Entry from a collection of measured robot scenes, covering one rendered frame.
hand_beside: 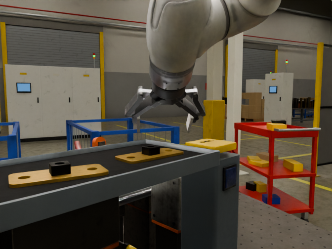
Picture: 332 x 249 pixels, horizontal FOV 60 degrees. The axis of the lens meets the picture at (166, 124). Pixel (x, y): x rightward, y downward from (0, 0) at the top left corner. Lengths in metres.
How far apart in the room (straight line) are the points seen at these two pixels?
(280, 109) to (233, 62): 6.36
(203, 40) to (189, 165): 0.25
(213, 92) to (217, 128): 0.96
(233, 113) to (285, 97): 6.38
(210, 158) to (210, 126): 7.33
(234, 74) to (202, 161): 4.19
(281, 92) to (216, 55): 3.66
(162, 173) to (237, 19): 0.35
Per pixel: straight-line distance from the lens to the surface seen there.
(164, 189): 0.66
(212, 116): 7.60
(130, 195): 0.69
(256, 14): 0.55
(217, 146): 0.43
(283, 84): 10.69
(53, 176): 0.28
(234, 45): 4.56
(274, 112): 10.88
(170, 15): 0.46
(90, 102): 8.55
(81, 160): 0.35
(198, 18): 0.47
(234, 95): 4.50
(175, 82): 0.56
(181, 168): 0.31
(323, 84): 4.98
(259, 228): 1.29
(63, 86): 8.42
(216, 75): 7.72
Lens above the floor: 1.24
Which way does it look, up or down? 6 degrees down
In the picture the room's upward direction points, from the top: straight up
